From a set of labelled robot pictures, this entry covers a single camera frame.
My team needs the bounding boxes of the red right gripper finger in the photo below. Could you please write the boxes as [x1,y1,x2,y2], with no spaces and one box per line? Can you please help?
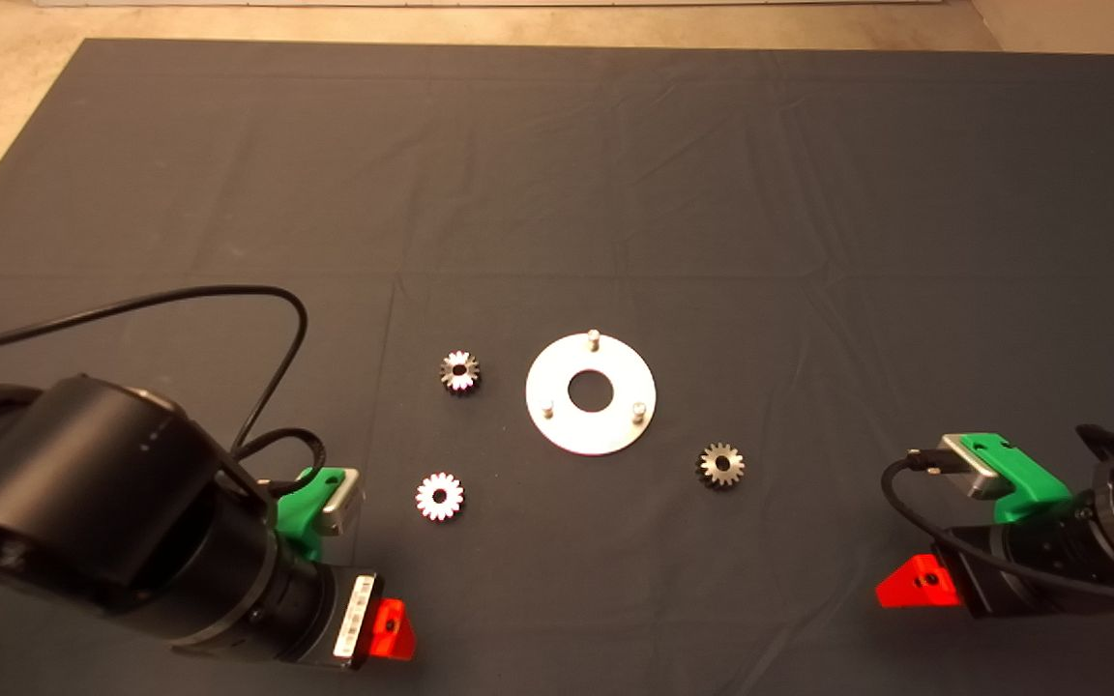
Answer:
[875,554,964,610]

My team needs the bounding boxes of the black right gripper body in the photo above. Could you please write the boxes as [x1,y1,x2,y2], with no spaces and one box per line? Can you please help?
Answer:
[934,527,1014,618]

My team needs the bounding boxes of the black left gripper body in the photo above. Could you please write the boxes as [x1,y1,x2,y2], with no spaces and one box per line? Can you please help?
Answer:
[306,564,387,670]

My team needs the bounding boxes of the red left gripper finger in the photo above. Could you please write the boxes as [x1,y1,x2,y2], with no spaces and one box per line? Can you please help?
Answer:
[368,598,417,662]

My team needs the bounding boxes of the small steel planetary gear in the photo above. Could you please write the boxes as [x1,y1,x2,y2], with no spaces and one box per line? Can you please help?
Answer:
[415,472,466,523]
[439,350,482,394]
[695,442,747,490]

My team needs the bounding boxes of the round metal carrier plate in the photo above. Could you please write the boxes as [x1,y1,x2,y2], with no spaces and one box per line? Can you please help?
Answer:
[525,329,659,456]

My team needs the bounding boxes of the dark grey table cloth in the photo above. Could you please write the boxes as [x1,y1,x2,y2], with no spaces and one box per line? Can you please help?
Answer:
[0,39,1114,696]

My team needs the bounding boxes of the green right camera mount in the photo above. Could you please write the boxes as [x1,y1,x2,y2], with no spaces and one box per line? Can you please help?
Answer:
[965,433,1072,526]

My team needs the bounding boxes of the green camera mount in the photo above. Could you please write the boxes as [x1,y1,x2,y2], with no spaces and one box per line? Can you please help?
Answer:
[272,467,345,564]
[965,433,1072,526]

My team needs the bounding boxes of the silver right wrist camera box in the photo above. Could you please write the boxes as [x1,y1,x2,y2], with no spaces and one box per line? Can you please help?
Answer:
[939,433,1017,502]

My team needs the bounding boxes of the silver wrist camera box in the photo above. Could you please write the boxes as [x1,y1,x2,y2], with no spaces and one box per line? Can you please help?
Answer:
[939,433,1017,502]
[315,469,365,537]

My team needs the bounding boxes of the green left camera mount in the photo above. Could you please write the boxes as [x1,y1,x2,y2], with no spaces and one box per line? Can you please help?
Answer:
[272,467,345,564]

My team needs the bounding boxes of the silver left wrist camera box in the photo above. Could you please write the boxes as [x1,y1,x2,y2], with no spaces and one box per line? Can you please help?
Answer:
[315,469,365,537]

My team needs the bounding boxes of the thin black right camera cable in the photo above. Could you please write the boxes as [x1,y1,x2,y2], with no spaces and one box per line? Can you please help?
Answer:
[881,447,1114,612]

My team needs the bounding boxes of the thin black camera cable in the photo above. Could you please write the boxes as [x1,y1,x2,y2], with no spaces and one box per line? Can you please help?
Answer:
[881,447,1114,612]
[0,284,328,484]

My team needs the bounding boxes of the thin black left camera cable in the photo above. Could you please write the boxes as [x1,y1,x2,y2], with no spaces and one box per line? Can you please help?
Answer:
[0,284,328,484]

